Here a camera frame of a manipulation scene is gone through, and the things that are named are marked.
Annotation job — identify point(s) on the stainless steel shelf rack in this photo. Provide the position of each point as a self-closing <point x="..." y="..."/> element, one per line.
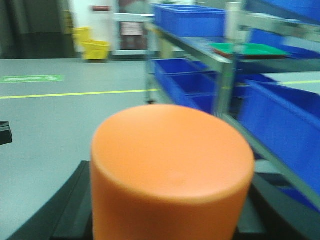
<point x="226" y="69"/>

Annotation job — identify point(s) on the orange cylindrical capacitor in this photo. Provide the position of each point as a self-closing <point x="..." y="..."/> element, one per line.
<point x="167" y="172"/>

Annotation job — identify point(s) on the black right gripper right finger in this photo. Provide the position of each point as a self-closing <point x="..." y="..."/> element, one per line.
<point x="273" y="211"/>

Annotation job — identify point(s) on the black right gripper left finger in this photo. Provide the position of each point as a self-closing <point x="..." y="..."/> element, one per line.
<point x="67" y="215"/>

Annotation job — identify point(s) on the green tray on shelf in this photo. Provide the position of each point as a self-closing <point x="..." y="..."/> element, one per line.
<point x="248" y="51"/>

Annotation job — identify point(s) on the yellow mop bucket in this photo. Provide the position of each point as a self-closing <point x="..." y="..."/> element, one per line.
<point x="91" y="49"/>

